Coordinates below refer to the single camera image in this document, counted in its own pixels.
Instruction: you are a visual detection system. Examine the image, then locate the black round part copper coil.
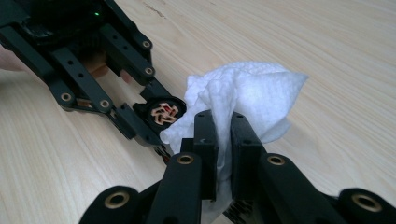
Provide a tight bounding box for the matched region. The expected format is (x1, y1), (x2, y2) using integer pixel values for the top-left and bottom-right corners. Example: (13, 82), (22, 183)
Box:
(133, 95), (188, 132)

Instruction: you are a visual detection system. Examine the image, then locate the white wet wipe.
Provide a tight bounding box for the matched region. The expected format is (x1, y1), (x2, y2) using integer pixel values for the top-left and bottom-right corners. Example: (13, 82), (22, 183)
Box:
(159, 61), (310, 224)

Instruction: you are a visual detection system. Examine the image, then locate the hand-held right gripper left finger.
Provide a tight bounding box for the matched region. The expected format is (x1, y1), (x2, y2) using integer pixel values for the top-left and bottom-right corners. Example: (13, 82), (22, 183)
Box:
(179, 109), (219, 202)

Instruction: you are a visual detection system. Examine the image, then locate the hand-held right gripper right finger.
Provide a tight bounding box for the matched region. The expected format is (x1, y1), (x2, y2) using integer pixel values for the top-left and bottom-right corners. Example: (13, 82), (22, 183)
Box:
(229, 111), (268, 201)

